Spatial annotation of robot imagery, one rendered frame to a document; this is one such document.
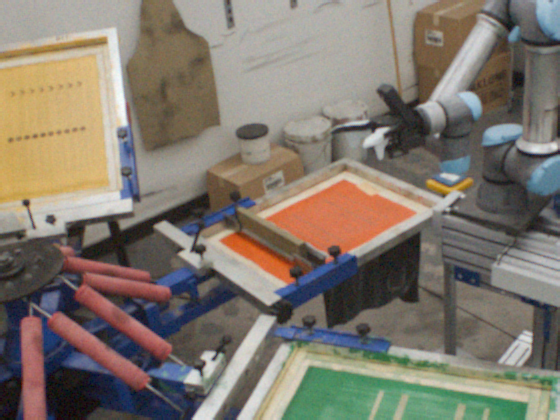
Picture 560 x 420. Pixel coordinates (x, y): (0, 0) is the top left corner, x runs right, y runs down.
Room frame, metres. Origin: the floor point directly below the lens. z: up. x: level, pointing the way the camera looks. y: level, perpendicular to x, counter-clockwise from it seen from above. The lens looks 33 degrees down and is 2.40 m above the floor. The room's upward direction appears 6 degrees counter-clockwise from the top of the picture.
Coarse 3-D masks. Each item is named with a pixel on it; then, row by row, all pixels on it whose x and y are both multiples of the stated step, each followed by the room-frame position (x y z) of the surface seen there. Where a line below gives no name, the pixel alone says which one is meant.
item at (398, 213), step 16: (384, 208) 2.49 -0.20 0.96; (400, 208) 2.48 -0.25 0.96; (384, 224) 2.37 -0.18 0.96; (304, 240) 2.32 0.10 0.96; (352, 240) 2.29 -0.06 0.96; (368, 240) 2.28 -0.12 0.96; (272, 256) 2.24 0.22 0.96; (272, 272) 2.14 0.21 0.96; (288, 272) 2.13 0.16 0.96; (304, 272) 2.12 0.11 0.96
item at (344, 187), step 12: (324, 192) 2.66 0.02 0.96; (348, 192) 2.64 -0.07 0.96; (360, 192) 2.63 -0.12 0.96; (300, 204) 2.58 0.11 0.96; (276, 216) 2.51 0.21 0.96; (228, 240) 2.37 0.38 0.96; (240, 240) 2.36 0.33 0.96; (252, 240) 2.35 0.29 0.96; (240, 252) 2.28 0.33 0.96; (252, 252) 2.28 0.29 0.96; (264, 252) 2.27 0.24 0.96
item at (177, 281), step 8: (176, 272) 2.07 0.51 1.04; (184, 272) 2.06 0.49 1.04; (192, 272) 2.06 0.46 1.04; (160, 280) 2.03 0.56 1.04; (168, 280) 2.03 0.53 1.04; (176, 280) 2.02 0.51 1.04; (184, 280) 2.03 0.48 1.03; (200, 280) 2.06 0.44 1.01; (176, 288) 2.01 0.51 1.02; (184, 288) 2.02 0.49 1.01
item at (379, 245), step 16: (352, 160) 2.84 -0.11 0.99; (304, 176) 2.74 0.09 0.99; (320, 176) 2.74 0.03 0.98; (368, 176) 2.71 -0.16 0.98; (384, 176) 2.67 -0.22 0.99; (272, 192) 2.63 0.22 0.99; (288, 192) 2.64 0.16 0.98; (400, 192) 2.58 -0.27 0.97; (416, 192) 2.52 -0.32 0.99; (256, 208) 2.55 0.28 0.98; (432, 208) 2.39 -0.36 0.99; (224, 224) 2.46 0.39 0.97; (416, 224) 2.30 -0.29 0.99; (384, 240) 2.21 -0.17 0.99; (400, 240) 2.25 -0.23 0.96; (224, 256) 2.21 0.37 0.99; (368, 256) 2.16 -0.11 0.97; (256, 272) 2.10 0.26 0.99; (272, 288) 2.00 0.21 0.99
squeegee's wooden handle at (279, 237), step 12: (240, 216) 2.39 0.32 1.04; (252, 216) 2.34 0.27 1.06; (252, 228) 2.34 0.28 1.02; (264, 228) 2.28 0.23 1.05; (276, 228) 2.25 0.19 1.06; (276, 240) 2.23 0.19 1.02; (288, 240) 2.17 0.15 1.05; (300, 240) 2.15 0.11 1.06; (288, 252) 2.18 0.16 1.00; (300, 252) 2.13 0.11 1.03
